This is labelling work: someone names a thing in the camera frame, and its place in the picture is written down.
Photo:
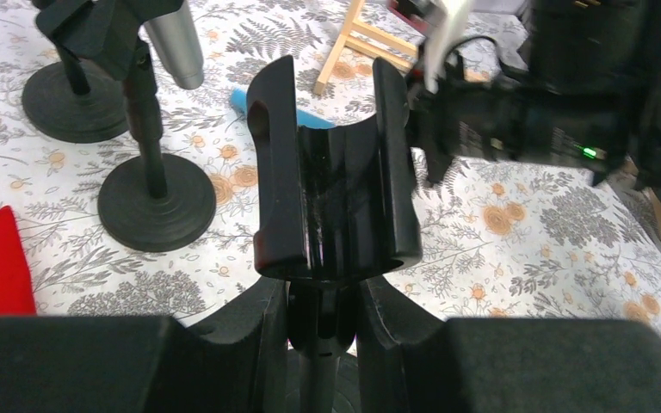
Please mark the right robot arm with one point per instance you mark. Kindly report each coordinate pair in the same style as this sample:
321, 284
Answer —
589, 96

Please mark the blue microphone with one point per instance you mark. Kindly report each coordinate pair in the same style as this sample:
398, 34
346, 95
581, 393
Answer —
280, 107

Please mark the grey microphone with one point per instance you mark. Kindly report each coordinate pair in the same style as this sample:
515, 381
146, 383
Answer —
177, 44

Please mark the wooden clothes rack frame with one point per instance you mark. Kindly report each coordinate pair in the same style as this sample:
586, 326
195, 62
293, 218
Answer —
367, 40

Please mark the floral table mat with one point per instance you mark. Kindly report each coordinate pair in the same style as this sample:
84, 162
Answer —
500, 239

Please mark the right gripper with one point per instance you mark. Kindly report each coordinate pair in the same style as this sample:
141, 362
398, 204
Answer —
434, 107

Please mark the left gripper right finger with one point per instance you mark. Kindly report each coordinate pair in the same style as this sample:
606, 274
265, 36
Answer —
412, 361

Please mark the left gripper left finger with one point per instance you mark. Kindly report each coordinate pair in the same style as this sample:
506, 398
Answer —
232, 361

